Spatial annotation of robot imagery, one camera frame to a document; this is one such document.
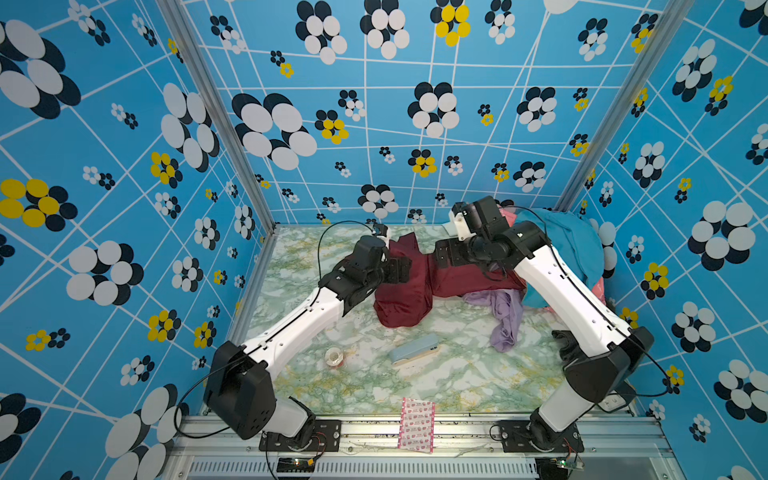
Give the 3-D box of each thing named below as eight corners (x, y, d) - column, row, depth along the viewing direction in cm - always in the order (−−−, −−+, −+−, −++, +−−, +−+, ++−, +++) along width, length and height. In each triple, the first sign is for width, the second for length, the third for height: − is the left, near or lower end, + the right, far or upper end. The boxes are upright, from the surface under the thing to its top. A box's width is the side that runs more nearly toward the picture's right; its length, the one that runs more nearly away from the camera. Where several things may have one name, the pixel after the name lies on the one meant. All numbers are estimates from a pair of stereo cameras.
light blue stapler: (394, 370, 86) (393, 364, 82) (387, 355, 89) (387, 349, 85) (440, 350, 90) (442, 344, 86) (433, 336, 92) (435, 330, 89)
